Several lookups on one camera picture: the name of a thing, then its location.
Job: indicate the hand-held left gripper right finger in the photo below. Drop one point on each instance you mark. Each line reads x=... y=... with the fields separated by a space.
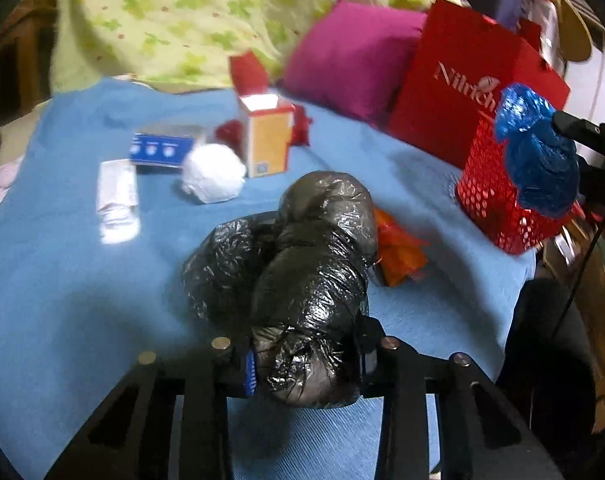
x=367 y=362

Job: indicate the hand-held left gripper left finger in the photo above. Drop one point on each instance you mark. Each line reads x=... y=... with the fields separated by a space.
x=250 y=372

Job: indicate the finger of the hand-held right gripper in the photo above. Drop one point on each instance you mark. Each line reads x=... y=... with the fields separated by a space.
x=589 y=132
x=602 y=182

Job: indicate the blue plastic bag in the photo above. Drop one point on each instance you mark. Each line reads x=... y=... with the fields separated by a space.
x=537 y=160

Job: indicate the black plastic bag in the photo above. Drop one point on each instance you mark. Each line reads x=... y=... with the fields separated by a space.
x=307 y=285

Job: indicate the red mesh basket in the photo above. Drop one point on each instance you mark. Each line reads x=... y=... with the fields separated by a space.
x=487 y=185

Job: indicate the blue and white box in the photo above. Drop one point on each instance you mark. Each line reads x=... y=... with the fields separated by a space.
x=162 y=150

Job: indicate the red ribbon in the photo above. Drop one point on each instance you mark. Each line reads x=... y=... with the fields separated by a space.
x=301 y=127

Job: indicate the orange plastic wrapper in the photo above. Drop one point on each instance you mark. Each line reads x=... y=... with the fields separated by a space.
x=400 y=255

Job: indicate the wooden furniture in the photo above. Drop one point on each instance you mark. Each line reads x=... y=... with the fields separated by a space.
x=602 y=310

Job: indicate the red paper bag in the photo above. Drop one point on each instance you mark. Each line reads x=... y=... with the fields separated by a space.
x=447 y=95

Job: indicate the dark cloth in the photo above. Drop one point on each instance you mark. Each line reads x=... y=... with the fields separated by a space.
x=547 y=360

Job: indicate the blue blanket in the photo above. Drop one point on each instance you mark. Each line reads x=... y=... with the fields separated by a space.
x=82 y=285

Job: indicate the white crumpled paper ball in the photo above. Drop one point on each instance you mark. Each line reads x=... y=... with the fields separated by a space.
x=212 y=172

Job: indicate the white tube packet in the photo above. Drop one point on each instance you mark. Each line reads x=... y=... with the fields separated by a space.
x=116 y=200

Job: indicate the orange and white carton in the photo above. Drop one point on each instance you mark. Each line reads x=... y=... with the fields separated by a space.
x=267 y=145

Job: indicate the magenta pillow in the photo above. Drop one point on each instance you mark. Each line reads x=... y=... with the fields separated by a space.
x=352 y=60

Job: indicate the pink blanket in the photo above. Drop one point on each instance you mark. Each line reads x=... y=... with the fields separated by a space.
x=10 y=172

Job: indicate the green floral quilt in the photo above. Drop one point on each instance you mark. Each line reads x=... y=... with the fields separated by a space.
x=182 y=10

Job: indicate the wooden chair frame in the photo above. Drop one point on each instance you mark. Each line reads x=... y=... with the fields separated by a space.
x=25 y=55

